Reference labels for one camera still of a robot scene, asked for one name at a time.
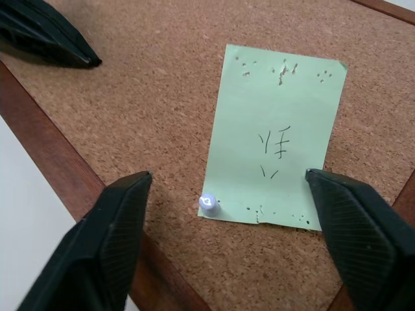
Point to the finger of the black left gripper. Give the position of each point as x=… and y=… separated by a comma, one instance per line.
x=39, y=47
x=42, y=17

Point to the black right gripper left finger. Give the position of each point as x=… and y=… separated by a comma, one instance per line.
x=97, y=252

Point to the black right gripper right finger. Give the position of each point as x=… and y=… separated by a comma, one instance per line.
x=366, y=239

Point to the green paper note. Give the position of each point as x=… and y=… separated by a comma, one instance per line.
x=272, y=107

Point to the lavender pushpin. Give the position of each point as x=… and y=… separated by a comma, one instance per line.
x=209, y=204

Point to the cork board with wooden frame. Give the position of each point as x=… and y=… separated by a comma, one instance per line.
x=155, y=97

